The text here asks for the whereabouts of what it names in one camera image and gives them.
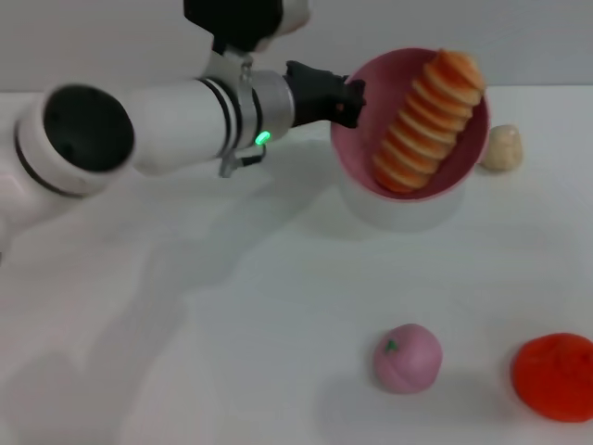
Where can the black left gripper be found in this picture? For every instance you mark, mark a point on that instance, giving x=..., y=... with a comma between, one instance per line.
x=315, y=95

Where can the pink plastic bowl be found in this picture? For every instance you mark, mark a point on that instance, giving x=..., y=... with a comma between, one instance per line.
x=357, y=153

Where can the orange striped bread roll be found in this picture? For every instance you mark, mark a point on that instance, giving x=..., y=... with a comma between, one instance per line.
x=426, y=125

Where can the beige bun toy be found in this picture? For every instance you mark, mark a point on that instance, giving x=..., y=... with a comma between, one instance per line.
x=502, y=148

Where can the pink peach toy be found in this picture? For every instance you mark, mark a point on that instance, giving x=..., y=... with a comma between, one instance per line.
x=410, y=359

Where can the orange tangerine toy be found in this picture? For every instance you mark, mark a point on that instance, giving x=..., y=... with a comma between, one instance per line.
x=553, y=377

